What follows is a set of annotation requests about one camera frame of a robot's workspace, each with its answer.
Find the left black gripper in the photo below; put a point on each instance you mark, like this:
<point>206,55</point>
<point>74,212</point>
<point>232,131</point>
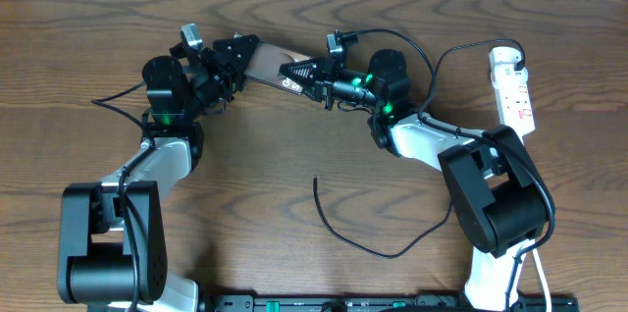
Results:
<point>224,68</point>

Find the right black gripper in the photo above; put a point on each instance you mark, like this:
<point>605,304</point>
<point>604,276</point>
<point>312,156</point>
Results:
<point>320,85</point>

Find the Galaxy smartphone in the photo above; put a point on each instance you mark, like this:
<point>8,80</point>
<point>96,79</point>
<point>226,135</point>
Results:
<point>265,63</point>

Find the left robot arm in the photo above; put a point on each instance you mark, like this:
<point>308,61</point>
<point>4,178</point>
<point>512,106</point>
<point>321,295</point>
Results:
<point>112,251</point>

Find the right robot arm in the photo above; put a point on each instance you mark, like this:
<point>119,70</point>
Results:
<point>500,200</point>

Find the white power strip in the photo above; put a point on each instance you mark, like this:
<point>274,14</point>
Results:
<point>514,106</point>

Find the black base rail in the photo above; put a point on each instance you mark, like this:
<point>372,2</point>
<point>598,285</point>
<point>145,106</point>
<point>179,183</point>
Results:
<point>422,302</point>

